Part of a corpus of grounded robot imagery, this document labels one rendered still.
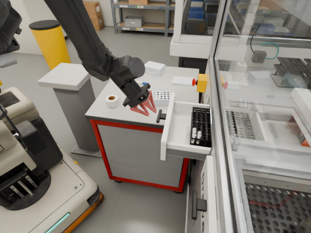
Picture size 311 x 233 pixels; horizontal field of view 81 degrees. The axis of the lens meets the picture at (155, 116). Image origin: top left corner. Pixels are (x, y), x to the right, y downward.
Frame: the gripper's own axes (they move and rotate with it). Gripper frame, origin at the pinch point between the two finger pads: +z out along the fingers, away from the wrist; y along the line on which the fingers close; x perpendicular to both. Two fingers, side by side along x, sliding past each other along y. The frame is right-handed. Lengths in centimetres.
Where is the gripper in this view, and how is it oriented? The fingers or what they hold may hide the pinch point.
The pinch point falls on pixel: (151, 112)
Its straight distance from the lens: 66.1
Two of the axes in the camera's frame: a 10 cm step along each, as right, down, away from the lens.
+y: 7.9, -3.4, -5.1
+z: 5.8, 6.8, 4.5
